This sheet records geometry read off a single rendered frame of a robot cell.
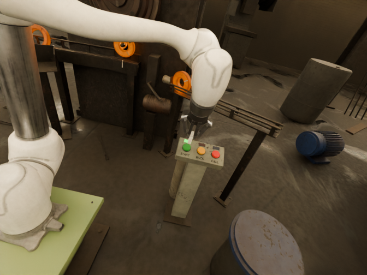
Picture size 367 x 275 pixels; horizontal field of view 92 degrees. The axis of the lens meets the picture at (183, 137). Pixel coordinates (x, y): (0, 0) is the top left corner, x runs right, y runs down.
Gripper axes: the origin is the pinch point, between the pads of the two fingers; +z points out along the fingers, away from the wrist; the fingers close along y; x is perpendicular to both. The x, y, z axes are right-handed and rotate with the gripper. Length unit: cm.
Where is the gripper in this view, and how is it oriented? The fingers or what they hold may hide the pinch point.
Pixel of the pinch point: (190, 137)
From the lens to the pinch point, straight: 80.9
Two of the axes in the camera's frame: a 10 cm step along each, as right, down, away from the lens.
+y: -9.7, -2.3, -0.2
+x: -1.8, 8.2, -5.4
